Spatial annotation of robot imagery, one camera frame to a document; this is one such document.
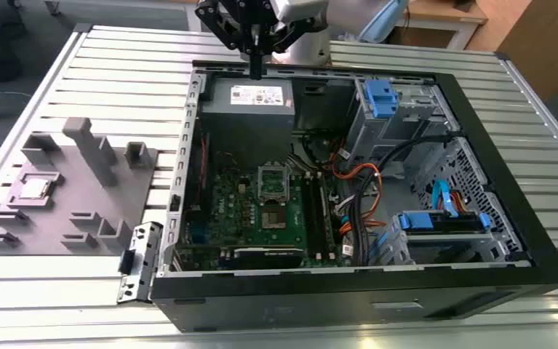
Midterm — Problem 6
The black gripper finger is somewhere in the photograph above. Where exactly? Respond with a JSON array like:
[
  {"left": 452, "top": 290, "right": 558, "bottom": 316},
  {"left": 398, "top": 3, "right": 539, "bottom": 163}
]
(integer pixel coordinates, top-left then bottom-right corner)
[
  {"left": 255, "top": 17, "right": 328, "bottom": 79},
  {"left": 193, "top": 0, "right": 257, "bottom": 79}
]

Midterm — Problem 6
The metal socket cover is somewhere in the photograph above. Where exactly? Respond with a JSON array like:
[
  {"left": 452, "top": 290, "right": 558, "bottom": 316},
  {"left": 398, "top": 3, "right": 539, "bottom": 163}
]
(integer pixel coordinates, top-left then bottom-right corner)
[{"left": 257, "top": 165, "right": 292, "bottom": 203}]

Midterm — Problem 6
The silver CPU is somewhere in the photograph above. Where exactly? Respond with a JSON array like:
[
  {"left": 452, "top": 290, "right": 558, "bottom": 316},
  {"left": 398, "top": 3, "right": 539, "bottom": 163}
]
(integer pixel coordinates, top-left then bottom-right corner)
[{"left": 18, "top": 177, "right": 56, "bottom": 199}]

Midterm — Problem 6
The CPU socket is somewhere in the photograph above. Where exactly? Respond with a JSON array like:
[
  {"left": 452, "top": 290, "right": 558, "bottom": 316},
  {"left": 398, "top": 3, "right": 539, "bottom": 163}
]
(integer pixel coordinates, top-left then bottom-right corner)
[{"left": 260, "top": 205, "right": 290, "bottom": 230}]

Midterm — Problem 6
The grey power supply unit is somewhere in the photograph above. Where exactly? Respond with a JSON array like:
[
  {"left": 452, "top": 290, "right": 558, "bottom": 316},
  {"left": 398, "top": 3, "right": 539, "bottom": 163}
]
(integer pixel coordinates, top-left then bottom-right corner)
[{"left": 199, "top": 76, "right": 296, "bottom": 172}]

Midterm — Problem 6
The white-framed wooden desk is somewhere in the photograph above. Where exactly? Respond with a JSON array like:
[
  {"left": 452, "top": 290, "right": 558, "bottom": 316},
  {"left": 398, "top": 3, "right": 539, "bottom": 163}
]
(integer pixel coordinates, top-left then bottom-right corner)
[{"left": 390, "top": 0, "right": 489, "bottom": 50}]

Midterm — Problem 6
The silver drive cage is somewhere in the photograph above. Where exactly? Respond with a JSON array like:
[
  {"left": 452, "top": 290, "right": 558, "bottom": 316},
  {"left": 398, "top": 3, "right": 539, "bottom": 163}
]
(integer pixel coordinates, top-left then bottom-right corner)
[{"left": 346, "top": 78, "right": 459, "bottom": 172}]

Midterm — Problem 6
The black RAM slot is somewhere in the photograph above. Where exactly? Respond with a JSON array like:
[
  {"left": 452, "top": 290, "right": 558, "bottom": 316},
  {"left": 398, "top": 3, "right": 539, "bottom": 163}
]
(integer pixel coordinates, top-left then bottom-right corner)
[
  {"left": 315, "top": 172, "right": 336, "bottom": 261},
  {"left": 300, "top": 172, "right": 323, "bottom": 261}
]

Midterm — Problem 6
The brown wooden cabinet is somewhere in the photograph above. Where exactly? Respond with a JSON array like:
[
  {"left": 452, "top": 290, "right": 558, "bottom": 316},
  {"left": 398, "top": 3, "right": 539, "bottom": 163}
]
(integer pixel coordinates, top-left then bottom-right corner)
[{"left": 467, "top": 0, "right": 558, "bottom": 103}]

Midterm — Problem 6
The grey parts rack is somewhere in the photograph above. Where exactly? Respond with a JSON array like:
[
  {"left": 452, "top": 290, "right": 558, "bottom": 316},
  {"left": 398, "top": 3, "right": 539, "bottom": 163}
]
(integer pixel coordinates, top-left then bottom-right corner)
[{"left": 0, "top": 116, "right": 161, "bottom": 257}]

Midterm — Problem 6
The green motherboard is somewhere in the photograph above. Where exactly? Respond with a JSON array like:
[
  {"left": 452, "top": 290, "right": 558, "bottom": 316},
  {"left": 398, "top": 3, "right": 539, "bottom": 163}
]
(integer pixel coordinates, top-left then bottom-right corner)
[{"left": 183, "top": 170, "right": 343, "bottom": 270}]

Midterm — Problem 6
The hard disk in blue carrier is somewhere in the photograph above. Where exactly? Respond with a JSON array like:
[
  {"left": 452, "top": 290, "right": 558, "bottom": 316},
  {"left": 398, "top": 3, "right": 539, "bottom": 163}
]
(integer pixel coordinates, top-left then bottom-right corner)
[{"left": 394, "top": 210, "right": 491, "bottom": 236}]

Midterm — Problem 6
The black graphics card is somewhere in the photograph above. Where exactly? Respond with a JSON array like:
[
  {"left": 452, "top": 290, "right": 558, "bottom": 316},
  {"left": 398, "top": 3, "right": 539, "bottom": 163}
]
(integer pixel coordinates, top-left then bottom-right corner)
[{"left": 219, "top": 246, "right": 304, "bottom": 270}]

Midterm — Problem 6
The silver disk bay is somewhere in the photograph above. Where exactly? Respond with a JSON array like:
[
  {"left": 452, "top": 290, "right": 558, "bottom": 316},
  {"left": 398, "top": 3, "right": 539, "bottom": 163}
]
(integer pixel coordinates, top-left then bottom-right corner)
[{"left": 390, "top": 212, "right": 522, "bottom": 266}]

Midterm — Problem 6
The black PC case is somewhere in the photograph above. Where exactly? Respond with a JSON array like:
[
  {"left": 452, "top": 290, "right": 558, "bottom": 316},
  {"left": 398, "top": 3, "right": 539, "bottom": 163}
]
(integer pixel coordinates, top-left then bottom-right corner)
[{"left": 149, "top": 60, "right": 558, "bottom": 334}]

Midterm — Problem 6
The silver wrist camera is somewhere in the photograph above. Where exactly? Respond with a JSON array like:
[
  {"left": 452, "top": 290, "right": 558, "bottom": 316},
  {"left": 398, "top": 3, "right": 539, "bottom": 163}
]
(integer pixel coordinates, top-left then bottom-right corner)
[{"left": 276, "top": 0, "right": 328, "bottom": 23}]

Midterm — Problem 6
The black cable bundle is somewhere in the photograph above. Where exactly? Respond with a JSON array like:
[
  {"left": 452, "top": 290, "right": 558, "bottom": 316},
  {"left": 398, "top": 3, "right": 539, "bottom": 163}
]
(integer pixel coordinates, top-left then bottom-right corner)
[{"left": 348, "top": 133, "right": 463, "bottom": 266}]

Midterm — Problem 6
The orange wire bundle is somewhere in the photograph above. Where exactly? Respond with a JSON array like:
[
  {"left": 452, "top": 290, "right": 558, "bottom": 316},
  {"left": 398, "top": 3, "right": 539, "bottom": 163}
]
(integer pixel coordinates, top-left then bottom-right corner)
[{"left": 331, "top": 163, "right": 386, "bottom": 226}]

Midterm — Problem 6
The blue data wire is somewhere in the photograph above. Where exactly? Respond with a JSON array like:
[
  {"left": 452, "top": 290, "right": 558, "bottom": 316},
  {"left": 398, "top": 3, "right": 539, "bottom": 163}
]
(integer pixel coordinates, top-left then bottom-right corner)
[{"left": 431, "top": 180, "right": 459, "bottom": 219}]

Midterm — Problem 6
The orange disk power wire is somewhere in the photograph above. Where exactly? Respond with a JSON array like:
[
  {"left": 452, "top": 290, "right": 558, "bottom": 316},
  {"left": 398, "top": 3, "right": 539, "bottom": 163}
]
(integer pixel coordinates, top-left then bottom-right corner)
[{"left": 452, "top": 192, "right": 476, "bottom": 217}]

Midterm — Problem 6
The silver card retention bracket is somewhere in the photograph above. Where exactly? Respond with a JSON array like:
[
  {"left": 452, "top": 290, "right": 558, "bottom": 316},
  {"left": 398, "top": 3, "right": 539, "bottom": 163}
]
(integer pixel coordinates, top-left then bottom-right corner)
[{"left": 116, "top": 220, "right": 164, "bottom": 305}]

